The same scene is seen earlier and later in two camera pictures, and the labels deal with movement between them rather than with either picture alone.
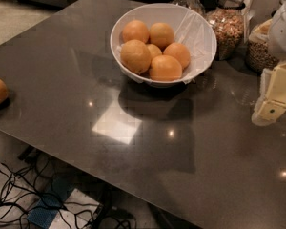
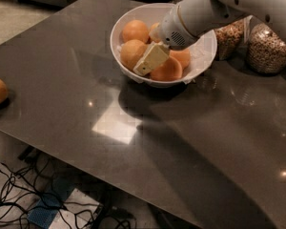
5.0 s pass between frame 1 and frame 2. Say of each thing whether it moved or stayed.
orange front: stayed
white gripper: moved
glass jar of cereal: stayed
